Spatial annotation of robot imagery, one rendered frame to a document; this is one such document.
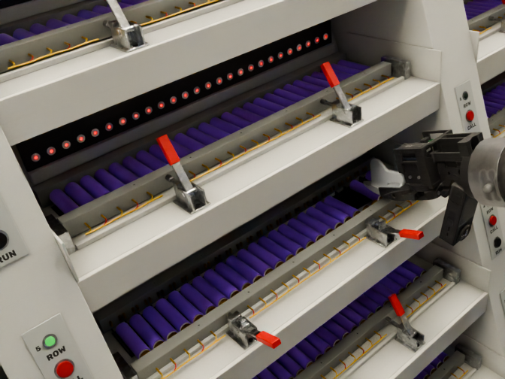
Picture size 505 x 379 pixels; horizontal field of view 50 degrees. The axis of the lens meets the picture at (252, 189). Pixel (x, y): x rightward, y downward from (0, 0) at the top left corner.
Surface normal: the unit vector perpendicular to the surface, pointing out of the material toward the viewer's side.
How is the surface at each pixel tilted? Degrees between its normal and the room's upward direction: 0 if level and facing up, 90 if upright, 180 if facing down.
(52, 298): 90
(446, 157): 90
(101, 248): 18
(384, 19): 90
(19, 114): 108
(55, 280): 90
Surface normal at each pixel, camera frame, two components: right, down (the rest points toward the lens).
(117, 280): 0.62, 0.35
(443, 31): 0.55, 0.07
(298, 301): -0.14, -0.83
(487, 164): -0.83, -0.18
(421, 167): -0.77, 0.43
